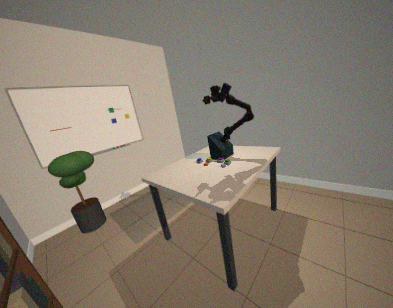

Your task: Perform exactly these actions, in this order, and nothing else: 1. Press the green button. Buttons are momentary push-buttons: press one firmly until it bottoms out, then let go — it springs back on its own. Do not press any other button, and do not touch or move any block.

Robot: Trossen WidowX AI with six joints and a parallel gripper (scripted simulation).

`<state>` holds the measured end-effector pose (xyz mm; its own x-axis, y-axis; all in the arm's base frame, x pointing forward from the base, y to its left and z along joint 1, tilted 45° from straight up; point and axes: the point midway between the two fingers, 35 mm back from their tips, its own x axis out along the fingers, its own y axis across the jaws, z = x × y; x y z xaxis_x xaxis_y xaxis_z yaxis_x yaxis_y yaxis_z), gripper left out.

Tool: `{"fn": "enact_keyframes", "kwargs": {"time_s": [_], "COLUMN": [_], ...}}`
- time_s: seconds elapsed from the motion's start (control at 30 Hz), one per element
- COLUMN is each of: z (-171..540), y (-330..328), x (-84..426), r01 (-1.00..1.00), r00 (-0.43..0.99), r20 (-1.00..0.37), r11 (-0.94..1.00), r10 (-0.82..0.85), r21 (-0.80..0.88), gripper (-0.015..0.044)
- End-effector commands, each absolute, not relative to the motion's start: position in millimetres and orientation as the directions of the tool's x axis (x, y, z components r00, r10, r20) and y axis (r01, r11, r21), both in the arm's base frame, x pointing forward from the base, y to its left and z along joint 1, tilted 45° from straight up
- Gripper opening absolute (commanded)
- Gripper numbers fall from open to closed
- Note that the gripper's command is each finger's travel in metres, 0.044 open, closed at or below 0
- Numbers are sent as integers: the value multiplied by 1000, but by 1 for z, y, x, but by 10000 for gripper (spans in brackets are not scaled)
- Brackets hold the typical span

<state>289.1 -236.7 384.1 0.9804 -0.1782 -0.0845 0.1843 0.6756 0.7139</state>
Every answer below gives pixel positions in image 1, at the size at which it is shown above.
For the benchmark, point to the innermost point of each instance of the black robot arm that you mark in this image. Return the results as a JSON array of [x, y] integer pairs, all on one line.
[[232, 100]]

